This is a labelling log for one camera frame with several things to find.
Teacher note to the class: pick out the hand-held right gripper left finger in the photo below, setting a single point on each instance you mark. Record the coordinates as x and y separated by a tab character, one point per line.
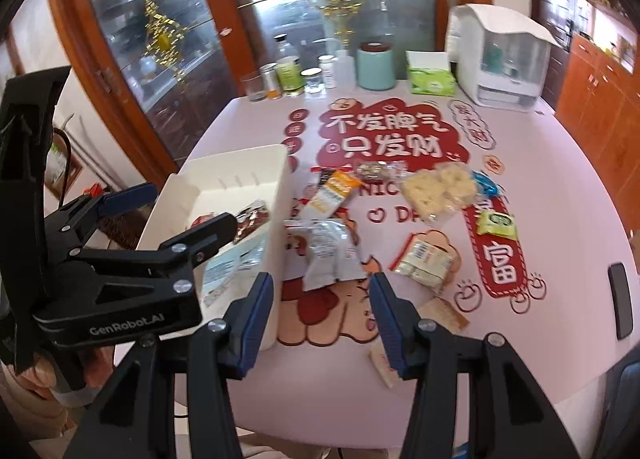
252	326

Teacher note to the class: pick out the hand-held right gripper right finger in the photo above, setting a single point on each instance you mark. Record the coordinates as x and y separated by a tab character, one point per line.
387	331

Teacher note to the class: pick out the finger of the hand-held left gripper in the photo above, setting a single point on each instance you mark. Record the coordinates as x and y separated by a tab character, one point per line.
210	234
127	196

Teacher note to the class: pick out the small red snack packet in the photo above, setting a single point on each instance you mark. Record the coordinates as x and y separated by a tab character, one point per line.
202	220

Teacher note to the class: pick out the small pale snack packet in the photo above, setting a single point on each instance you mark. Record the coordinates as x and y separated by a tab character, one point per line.
382	364

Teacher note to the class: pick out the clear packet with pale label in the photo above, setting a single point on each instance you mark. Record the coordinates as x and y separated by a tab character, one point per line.
227	266

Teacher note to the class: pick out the dark red snack packet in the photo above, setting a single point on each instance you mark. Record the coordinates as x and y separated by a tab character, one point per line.
252	219

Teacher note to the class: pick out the brown cracker packet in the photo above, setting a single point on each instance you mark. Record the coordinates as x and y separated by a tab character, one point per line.
445	314

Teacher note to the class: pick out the white plastic storage box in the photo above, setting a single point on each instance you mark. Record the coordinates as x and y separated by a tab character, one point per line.
240	166

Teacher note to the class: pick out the clear white biscuit packet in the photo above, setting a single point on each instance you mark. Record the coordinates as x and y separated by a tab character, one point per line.
422	259

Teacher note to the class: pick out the silver snack packet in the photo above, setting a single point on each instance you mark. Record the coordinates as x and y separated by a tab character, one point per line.
325	251

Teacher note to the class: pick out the orange and white snack packet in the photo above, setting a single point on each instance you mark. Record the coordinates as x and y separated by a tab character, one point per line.
330	196

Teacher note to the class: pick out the clear rice cracker bag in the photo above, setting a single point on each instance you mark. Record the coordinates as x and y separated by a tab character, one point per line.
435	191

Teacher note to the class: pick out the green and yellow snack packet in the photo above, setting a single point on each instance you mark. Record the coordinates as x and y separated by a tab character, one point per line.
496	224

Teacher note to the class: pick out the small clear candy packet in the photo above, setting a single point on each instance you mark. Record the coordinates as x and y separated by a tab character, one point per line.
395	169
370	170

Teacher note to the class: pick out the blue snack packet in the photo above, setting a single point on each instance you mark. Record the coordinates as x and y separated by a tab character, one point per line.
485	183

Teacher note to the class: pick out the clear glass cup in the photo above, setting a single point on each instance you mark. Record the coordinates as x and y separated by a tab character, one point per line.
255	89

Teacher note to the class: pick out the metal can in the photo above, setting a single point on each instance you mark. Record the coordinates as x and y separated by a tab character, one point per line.
270	79

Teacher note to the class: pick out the small glass jar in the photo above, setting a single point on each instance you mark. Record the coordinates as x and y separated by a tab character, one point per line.
312	84

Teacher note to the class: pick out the wooden framed glass door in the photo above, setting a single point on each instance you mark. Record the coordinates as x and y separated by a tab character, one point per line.
115	4

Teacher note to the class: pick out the large glass bottle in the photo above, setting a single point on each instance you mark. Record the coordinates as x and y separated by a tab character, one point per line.
286	46

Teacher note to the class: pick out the white plastic bottle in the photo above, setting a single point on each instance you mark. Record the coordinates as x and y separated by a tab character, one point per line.
345	71

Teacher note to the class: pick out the pink printed table mat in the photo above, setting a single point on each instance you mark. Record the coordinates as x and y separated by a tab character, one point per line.
550	189

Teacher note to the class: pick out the mint green canister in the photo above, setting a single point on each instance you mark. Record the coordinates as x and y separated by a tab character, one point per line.
375	69

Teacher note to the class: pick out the black phone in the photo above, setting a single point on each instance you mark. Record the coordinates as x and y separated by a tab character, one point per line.
621	301

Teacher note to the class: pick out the green tissue box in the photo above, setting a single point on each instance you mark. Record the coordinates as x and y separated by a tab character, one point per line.
430	76

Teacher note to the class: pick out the white countertop appliance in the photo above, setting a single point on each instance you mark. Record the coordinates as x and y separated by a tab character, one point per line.
470	49

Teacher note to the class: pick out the wooden cabinet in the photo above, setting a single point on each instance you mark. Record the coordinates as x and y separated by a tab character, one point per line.
600	104

